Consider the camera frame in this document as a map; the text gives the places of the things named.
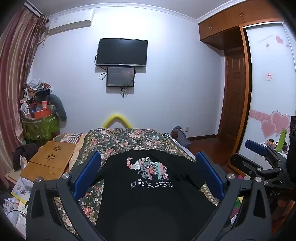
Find black elephant print t-shirt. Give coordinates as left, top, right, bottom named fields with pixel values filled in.
left=95, top=149, right=232, bottom=241

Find green bottle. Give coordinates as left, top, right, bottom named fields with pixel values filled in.
left=277, top=129, right=287, bottom=153

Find floral blanket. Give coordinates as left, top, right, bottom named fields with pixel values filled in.
left=52, top=127, right=219, bottom=235

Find black wall television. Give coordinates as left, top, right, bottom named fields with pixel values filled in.
left=96, top=38, right=148, bottom=67

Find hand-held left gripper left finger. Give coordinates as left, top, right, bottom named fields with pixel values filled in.
left=26, top=151, right=109, bottom=241

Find bamboo lap desk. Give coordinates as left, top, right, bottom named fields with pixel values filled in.
left=20, top=140, right=77, bottom=186

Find white checked bed sheet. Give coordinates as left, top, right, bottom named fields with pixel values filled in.
left=165, top=133, right=197, bottom=163

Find pile of household clutter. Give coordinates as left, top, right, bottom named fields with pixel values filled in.
left=20, top=79, right=55, bottom=120

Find white air conditioner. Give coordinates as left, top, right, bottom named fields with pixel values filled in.
left=47, top=9, right=95, bottom=36

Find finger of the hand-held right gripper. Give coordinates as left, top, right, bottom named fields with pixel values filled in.
left=230, top=153, right=284, bottom=186
left=245, top=139, right=287, bottom=163

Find scattered papers and boxes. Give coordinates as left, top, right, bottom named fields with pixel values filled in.
left=3, top=176, right=35, bottom=239

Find dark purple clothing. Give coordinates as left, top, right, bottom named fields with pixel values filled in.
left=13, top=143, right=38, bottom=171

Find wooden wardrobe with heart door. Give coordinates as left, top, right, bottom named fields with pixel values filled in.
left=198, top=0, right=296, bottom=168

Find curtain rail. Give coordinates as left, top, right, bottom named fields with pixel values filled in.
left=23, top=3, right=48, bottom=18

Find green storage bag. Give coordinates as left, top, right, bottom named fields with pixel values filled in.
left=21, top=111, right=60, bottom=141

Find small black wall monitor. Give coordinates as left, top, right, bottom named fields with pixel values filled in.
left=106, top=66, right=136, bottom=88

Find grey backpack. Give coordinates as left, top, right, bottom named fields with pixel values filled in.
left=171, top=126, right=192, bottom=149

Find yellow foam tube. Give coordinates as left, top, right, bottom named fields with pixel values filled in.
left=102, top=113, right=133, bottom=129

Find pink striped curtain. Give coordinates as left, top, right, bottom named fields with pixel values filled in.
left=0, top=8, right=49, bottom=186

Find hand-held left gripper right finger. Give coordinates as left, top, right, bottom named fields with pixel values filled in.
left=192, top=151, right=273, bottom=241

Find brown wooden door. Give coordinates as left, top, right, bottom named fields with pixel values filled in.
left=217, top=49, right=247, bottom=142

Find striped bed sheet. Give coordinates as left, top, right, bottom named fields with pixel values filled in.
left=52, top=133, right=87, bottom=149

